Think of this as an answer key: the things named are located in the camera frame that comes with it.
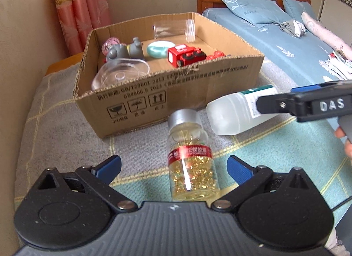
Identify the person right hand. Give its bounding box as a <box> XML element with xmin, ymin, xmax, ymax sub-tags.
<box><xmin>334</xmin><ymin>126</ymin><xmax>352</xmax><ymax>159</ymax></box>

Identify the blue floral pillow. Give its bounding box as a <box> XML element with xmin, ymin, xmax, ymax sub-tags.
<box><xmin>222</xmin><ymin>0</ymin><xmax>291</xmax><ymax>27</ymax></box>

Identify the grey crumpled cloth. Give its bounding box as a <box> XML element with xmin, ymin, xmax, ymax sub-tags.
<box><xmin>279</xmin><ymin>20</ymin><xmax>306</xmax><ymax>38</ymax></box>

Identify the mint green round case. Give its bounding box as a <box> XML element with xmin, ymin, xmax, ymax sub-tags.
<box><xmin>147</xmin><ymin>40</ymin><xmax>175</xmax><ymax>59</ymax></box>

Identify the brown cardboard box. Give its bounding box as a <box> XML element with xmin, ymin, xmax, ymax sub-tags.
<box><xmin>73</xmin><ymin>12</ymin><xmax>264</xmax><ymax>138</ymax></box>

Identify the clear plastic jar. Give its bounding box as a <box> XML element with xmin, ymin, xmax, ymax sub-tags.
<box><xmin>153</xmin><ymin>19</ymin><xmax>196</xmax><ymax>43</ymax></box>

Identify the black toy train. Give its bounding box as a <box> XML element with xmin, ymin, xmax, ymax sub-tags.
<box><xmin>206</xmin><ymin>51</ymin><xmax>226</xmax><ymax>60</ymax></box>

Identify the capsule bottle silver cap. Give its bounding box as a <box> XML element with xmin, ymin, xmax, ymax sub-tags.
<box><xmin>167</xmin><ymin>109</ymin><xmax>220</xmax><ymax>201</ymax></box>

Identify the white frosted plastic bottle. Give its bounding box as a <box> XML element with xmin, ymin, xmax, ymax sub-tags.
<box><xmin>206</xmin><ymin>85</ymin><xmax>278</xmax><ymax>136</ymax></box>

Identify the pink keychain charm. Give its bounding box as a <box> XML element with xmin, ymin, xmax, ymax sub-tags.
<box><xmin>101</xmin><ymin>37</ymin><xmax>120</xmax><ymax>56</ymax></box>

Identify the grey checked blanket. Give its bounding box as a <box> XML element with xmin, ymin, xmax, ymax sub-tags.
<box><xmin>15</xmin><ymin>65</ymin><xmax>351</xmax><ymax>207</ymax></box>

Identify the grey hippo toy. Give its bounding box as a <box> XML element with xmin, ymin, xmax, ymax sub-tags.
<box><xmin>105</xmin><ymin>37</ymin><xmax>145</xmax><ymax>62</ymax></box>

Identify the blue floral bed sheet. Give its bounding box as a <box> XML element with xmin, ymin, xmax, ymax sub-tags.
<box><xmin>203</xmin><ymin>8</ymin><xmax>351</xmax><ymax>86</ymax></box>

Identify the pink quilt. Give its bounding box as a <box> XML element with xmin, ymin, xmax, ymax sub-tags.
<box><xmin>301</xmin><ymin>11</ymin><xmax>352</xmax><ymax>81</ymax></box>

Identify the wooden bedside table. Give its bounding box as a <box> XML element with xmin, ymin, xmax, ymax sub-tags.
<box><xmin>45</xmin><ymin>52</ymin><xmax>83</xmax><ymax>75</ymax></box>

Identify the clear plastic lid bowl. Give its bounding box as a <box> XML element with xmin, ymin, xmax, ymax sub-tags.
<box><xmin>91</xmin><ymin>58</ymin><xmax>150</xmax><ymax>90</ymax></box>

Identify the pink satin curtain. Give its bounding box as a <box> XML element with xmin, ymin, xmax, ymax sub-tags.
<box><xmin>55</xmin><ymin>0</ymin><xmax>112</xmax><ymax>55</ymax></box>

